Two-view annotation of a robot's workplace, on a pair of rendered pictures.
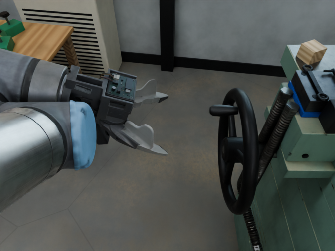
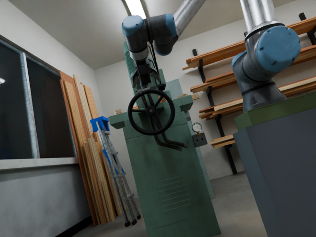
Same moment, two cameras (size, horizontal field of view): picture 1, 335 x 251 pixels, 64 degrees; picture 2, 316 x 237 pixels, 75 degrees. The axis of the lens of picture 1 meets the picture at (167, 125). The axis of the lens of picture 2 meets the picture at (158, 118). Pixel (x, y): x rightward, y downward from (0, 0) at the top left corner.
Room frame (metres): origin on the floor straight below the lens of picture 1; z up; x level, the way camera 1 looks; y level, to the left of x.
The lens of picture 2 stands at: (0.37, 1.05, 0.50)
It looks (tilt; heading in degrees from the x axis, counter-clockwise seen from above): 12 degrees up; 268
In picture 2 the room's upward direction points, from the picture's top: 15 degrees counter-clockwise
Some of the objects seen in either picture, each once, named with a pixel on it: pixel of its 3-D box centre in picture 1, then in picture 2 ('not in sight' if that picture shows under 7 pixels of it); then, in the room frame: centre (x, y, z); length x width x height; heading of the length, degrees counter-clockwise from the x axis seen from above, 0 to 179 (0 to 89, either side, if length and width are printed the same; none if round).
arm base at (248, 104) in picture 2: not in sight; (261, 98); (-0.15, 0.11, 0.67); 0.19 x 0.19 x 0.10
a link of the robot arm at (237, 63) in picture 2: not in sight; (252, 70); (-0.15, 0.13, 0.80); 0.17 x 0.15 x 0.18; 88
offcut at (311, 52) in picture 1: (311, 52); (117, 113); (0.60, -0.37, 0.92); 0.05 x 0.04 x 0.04; 116
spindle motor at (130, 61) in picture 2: not in sight; (137, 59); (0.36, -0.50, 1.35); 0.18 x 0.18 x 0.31
